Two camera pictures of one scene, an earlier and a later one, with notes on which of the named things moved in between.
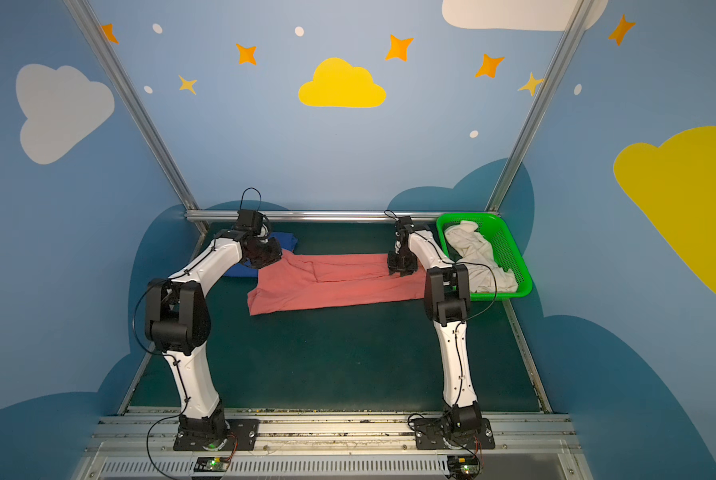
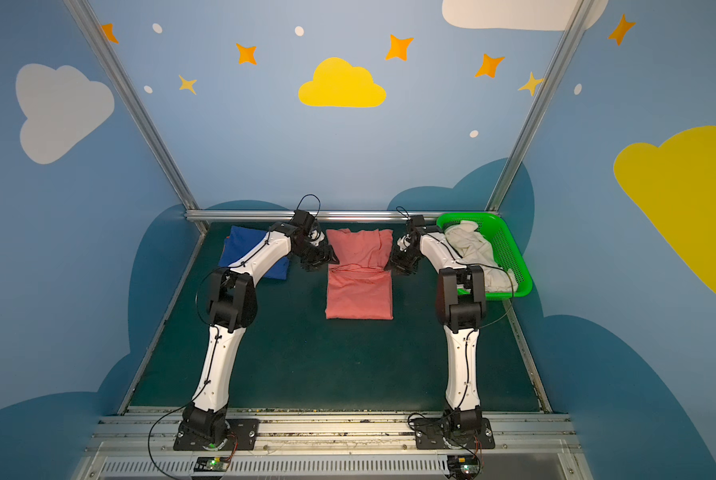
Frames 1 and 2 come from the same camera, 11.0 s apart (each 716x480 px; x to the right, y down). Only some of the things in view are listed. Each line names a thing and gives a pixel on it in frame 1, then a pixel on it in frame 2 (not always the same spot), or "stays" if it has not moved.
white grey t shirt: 485,274 stays
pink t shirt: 295,280 to 358,286
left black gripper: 267,254 to 319,255
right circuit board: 463,466 stays
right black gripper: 401,263 stays
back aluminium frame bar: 306,216 stays
